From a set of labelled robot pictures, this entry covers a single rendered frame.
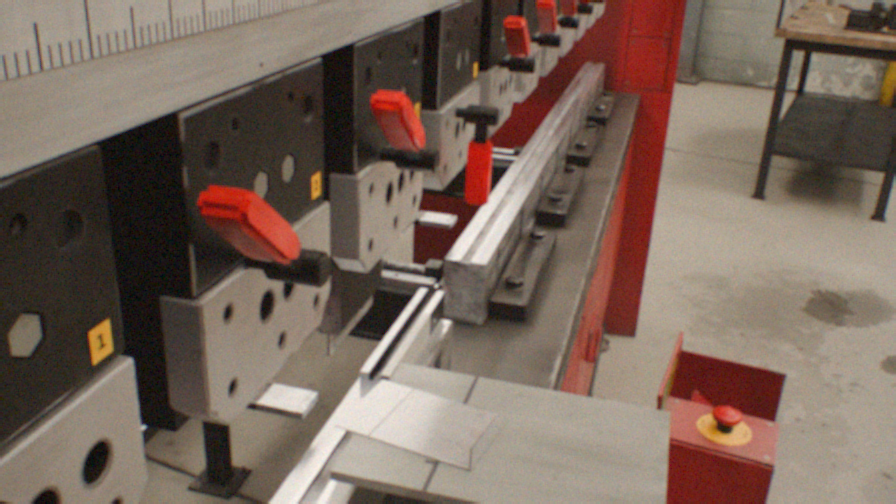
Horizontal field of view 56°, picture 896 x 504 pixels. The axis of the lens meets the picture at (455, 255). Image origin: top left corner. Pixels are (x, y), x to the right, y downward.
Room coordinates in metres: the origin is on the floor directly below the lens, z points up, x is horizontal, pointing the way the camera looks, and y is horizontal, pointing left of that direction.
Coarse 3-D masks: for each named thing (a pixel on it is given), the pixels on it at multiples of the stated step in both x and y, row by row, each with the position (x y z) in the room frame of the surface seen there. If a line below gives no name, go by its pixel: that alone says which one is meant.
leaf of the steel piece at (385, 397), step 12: (384, 384) 0.68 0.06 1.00; (396, 384) 0.68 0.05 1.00; (372, 396) 0.66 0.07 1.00; (384, 396) 0.66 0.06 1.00; (396, 396) 0.66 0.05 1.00; (360, 408) 0.63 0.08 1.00; (372, 408) 0.64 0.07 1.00; (384, 408) 0.64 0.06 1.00; (348, 420) 0.62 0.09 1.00; (360, 420) 0.62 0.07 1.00; (372, 420) 0.62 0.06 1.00; (360, 432) 0.60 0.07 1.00
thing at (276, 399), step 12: (276, 384) 0.66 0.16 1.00; (264, 396) 0.64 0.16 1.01; (276, 396) 0.64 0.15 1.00; (288, 396) 0.64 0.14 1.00; (300, 396) 0.64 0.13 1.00; (312, 396) 0.65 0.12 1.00; (252, 408) 0.63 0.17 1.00; (264, 408) 0.63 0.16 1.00; (276, 408) 0.63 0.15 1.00; (288, 408) 0.62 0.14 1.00; (300, 408) 0.63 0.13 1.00
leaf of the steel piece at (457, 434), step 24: (408, 408) 0.64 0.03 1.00; (432, 408) 0.64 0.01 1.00; (456, 408) 0.64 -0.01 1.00; (504, 408) 0.62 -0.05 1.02; (384, 432) 0.60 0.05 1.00; (408, 432) 0.60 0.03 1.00; (432, 432) 0.60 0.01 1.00; (456, 432) 0.61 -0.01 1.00; (480, 432) 0.61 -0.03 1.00; (432, 456) 0.57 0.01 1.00; (456, 456) 0.57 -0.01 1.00; (480, 456) 0.57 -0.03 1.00
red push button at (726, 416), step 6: (714, 408) 0.97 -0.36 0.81; (720, 408) 0.97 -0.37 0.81; (726, 408) 0.97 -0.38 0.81; (732, 408) 0.97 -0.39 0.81; (714, 414) 0.96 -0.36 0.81; (720, 414) 0.96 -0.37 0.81; (726, 414) 0.96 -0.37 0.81; (732, 414) 0.96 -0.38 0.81; (738, 414) 0.96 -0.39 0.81; (720, 420) 0.95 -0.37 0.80; (726, 420) 0.95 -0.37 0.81; (732, 420) 0.95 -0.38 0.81; (738, 420) 0.95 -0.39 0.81; (720, 426) 0.96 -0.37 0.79; (726, 426) 0.95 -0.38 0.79; (732, 426) 0.95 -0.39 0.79; (726, 432) 0.95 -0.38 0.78
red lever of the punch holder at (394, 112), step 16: (384, 96) 0.51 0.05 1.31; (400, 96) 0.51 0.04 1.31; (384, 112) 0.51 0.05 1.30; (400, 112) 0.51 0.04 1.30; (384, 128) 0.52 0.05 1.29; (400, 128) 0.52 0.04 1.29; (416, 128) 0.53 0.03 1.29; (400, 144) 0.54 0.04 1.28; (416, 144) 0.54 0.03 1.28; (384, 160) 0.57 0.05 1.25; (400, 160) 0.57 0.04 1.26; (416, 160) 0.56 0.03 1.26; (432, 160) 0.56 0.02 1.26
